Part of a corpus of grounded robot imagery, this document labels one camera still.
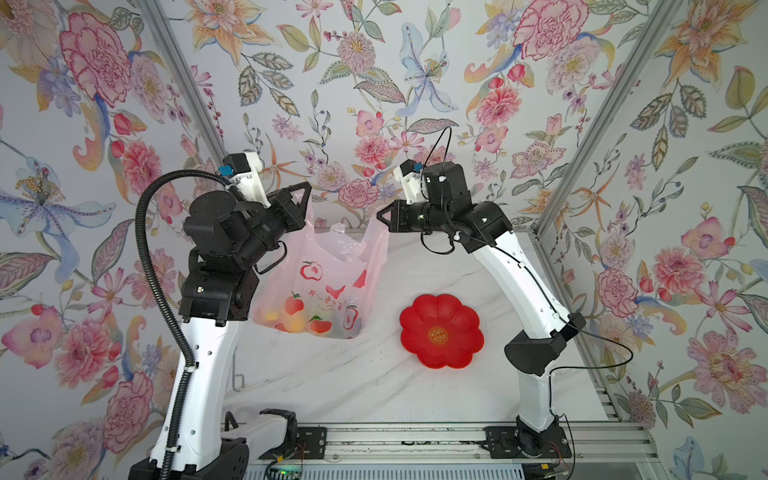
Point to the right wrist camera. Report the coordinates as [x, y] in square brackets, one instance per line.
[439, 184]

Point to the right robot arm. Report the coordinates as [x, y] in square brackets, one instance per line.
[485, 232]

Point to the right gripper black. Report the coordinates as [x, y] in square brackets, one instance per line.
[404, 220]

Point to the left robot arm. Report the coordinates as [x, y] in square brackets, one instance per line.
[231, 235]

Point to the pink plastic bag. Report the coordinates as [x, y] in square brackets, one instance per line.
[327, 274]

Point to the red flower-shaped plate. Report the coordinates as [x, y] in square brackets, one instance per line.
[441, 331]

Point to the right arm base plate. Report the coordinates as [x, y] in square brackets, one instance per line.
[512, 441]

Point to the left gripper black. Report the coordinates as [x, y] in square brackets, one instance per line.
[292, 217]

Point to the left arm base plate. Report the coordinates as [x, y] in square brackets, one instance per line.
[307, 443]

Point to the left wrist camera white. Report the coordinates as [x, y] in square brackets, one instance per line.
[243, 171]

